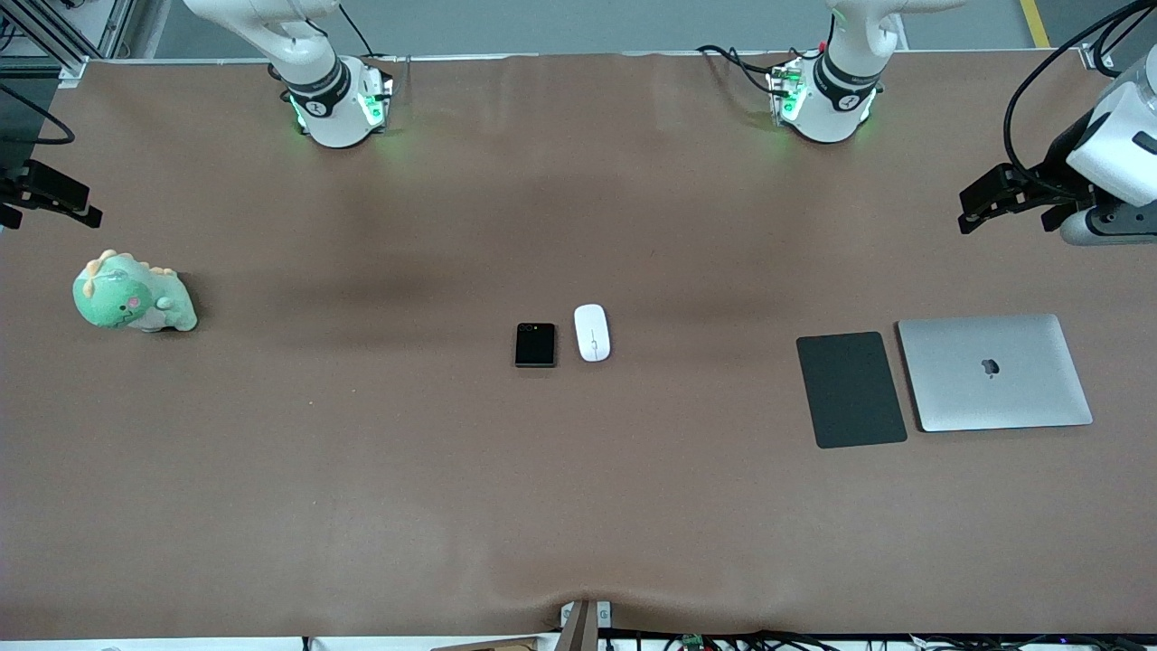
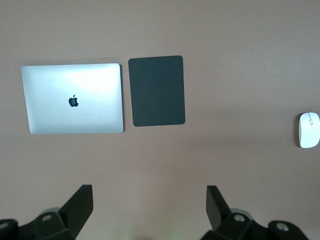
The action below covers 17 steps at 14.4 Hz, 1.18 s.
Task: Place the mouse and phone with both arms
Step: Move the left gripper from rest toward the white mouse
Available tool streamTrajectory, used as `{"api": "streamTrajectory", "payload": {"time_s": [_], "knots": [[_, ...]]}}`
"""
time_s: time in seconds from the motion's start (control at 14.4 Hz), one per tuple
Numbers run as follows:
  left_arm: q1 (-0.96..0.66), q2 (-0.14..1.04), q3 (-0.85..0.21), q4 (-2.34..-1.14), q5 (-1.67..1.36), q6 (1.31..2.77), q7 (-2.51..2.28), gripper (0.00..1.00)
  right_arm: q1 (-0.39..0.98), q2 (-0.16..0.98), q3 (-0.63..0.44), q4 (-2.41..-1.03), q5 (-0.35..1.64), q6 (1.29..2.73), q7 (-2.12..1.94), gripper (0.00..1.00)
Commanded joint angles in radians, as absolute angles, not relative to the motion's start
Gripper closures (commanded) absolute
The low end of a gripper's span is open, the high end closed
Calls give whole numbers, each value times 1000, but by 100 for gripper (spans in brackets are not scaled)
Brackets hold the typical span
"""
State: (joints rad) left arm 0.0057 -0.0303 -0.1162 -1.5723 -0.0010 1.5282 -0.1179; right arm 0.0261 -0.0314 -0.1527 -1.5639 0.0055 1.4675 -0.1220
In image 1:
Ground white computer mouse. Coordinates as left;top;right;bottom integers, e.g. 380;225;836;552
574;304;612;363

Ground black mouse pad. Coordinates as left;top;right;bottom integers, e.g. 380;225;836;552
795;331;908;449

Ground green dinosaur plush toy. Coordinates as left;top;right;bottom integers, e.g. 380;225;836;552
72;250;199;334

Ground silver laptop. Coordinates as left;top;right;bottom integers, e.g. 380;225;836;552
897;313;1095;433

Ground brown table cover cloth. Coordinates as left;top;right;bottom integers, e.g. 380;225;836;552
0;50;1157;639

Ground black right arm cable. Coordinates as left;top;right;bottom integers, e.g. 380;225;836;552
0;86;75;146

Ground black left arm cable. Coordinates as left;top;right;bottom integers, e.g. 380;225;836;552
1005;0;1157;204

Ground aluminium frame profile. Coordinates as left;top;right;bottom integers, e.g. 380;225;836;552
0;0;136;84

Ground black cable bundle at base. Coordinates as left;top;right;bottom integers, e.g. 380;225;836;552
696;43;780;97

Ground black cable at arm base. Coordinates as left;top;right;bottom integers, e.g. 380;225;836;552
339;0;377;58

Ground metal table edge bracket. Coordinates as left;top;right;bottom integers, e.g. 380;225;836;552
560;599;613;651

